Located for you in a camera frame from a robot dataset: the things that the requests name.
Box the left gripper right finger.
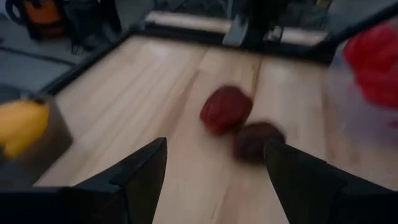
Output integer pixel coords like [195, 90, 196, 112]
[264, 139, 398, 224]

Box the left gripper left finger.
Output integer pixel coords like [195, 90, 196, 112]
[62, 137, 168, 224]

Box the dark red apple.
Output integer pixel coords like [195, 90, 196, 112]
[198, 85, 254, 136]
[232, 121, 287, 164]

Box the red bell pepper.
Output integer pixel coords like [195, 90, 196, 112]
[354, 67, 398, 110]
[343, 23, 398, 74]

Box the clear plastic bin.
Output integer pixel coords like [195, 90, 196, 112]
[323, 18, 398, 194]

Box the smoky translucent plastic bin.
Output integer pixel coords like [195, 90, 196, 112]
[0, 83, 74, 190]

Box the yellow bell pepper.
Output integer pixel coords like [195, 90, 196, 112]
[0, 98, 50, 159]

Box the orange and black machine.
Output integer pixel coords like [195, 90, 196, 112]
[4, 0, 68, 40]

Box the black aluminium table frame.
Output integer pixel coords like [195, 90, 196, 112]
[39, 1, 398, 96]

